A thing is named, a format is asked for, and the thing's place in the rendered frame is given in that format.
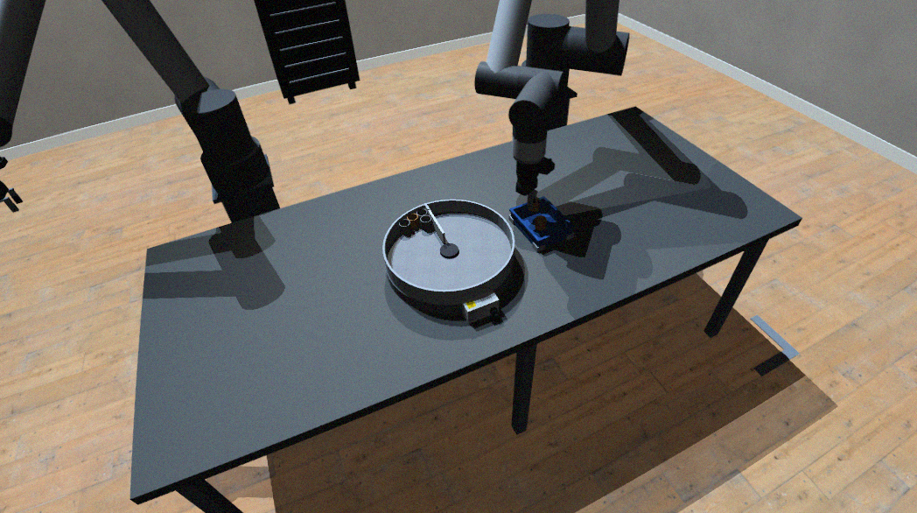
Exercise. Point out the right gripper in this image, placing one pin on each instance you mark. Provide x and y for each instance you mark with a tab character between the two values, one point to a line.
4	190

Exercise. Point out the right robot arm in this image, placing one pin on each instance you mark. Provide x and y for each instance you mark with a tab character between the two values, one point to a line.
232	158

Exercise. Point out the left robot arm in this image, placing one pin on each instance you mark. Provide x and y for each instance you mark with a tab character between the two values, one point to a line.
554	46

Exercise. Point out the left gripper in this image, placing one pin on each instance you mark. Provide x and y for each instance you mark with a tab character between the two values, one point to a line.
530	161

